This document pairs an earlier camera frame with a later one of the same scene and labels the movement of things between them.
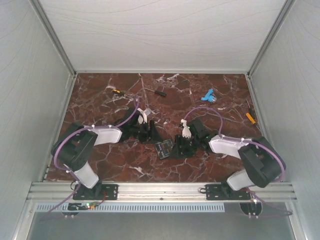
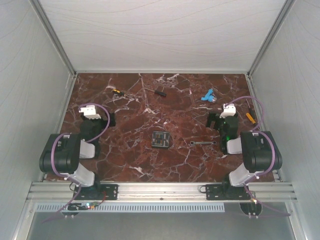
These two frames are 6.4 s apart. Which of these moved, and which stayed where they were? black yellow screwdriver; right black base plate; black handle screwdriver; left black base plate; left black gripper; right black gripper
Moved: right black gripper; left black gripper
Stayed: black yellow screwdriver; black handle screwdriver; right black base plate; left black base plate
